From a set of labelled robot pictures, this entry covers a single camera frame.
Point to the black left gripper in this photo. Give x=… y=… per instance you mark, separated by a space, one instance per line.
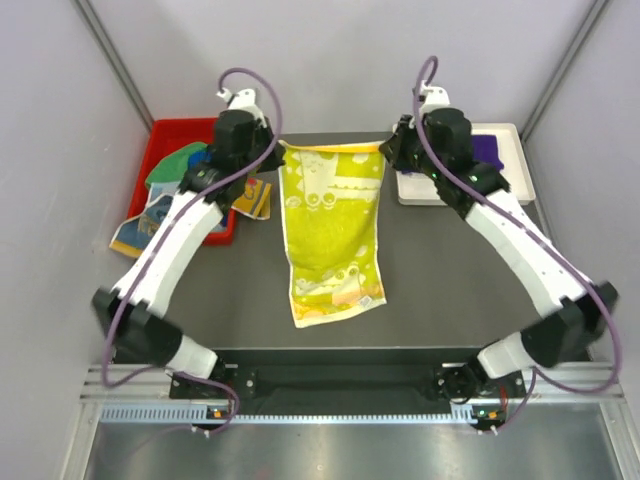
x=274 y=160

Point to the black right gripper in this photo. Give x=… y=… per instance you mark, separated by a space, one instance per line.
x=394 y=147

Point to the purple towel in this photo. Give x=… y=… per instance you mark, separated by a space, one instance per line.
x=485 y=150

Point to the yellow cartoon print towel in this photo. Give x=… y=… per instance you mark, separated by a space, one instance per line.
x=192 y=219

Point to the lime green print towel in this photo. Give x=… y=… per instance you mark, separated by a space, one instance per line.
x=329 y=200

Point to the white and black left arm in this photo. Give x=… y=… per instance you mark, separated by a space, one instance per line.
x=132 y=312

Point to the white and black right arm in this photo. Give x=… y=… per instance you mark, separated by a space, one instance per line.
x=572 y=310

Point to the blue towel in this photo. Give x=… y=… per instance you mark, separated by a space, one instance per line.
x=199 y=157

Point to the white plastic tray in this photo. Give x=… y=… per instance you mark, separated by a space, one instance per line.
x=418 y=190

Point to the red plastic bin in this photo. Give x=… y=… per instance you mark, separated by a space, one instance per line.
x=149 y=206

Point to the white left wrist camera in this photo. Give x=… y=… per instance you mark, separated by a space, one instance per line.
x=243 y=100

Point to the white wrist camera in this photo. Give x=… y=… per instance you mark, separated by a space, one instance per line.
x=431 y=98
x=243 y=100

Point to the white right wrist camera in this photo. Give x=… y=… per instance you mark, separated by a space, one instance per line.
x=431 y=98

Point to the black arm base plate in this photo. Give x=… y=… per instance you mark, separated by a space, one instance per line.
x=433 y=374

